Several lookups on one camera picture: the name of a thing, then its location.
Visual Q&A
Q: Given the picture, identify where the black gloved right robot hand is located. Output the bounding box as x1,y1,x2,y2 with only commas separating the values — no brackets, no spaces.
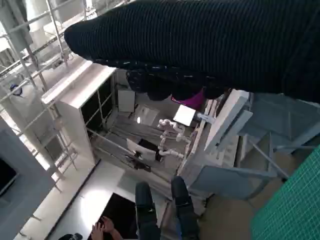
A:
63,0,320,103

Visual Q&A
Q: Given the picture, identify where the purple cloth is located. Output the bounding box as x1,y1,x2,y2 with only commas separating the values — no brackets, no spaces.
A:
171,89,205,110

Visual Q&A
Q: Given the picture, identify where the white flat sheet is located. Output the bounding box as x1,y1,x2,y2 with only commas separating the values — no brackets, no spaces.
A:
173,104,196,127

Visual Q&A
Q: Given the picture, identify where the white-backed monitor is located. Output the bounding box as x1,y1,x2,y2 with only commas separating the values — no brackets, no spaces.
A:
126,138,163,166

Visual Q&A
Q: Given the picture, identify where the white cabinet with dark panels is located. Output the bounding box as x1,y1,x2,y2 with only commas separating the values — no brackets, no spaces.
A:
41,61,118,173

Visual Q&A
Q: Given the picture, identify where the person in dark trousers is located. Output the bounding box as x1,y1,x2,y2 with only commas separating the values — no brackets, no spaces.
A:
91,176,201,240

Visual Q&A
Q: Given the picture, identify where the person in white suit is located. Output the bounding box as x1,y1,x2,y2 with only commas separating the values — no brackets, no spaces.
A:
6,83,45,118

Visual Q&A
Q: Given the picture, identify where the black laptop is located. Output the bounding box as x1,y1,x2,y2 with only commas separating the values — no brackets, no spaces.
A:
96,192,139,240

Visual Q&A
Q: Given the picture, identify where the green cutting mat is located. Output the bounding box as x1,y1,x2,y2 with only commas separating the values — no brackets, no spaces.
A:
252,143,320,240

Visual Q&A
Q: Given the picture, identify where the white desk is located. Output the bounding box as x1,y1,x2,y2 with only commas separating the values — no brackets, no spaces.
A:
14,159,141,240

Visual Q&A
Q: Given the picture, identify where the grey framed dark screen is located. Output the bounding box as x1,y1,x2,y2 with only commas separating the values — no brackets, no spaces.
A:
0,122,56,216

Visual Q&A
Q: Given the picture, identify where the white metal frame rack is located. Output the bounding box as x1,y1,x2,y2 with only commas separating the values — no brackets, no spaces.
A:
0,0,78,181

